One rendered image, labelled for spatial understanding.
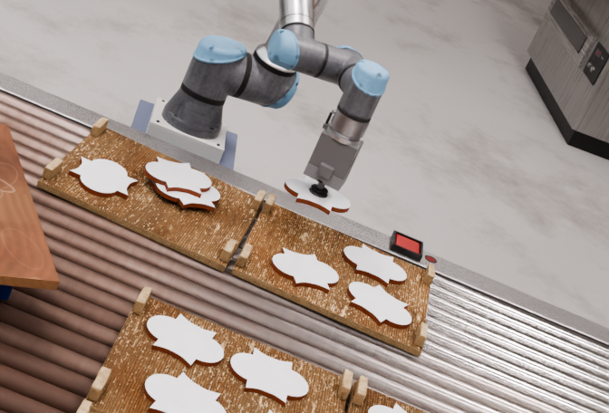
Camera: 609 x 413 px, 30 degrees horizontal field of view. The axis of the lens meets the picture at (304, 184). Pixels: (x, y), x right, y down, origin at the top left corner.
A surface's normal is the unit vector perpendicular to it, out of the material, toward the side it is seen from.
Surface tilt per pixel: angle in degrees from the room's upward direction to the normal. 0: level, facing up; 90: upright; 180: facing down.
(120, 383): 0
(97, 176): 0
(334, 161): 90
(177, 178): 0
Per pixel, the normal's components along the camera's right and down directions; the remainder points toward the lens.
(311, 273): 0.37, -0.84
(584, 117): 0.02, 0.44
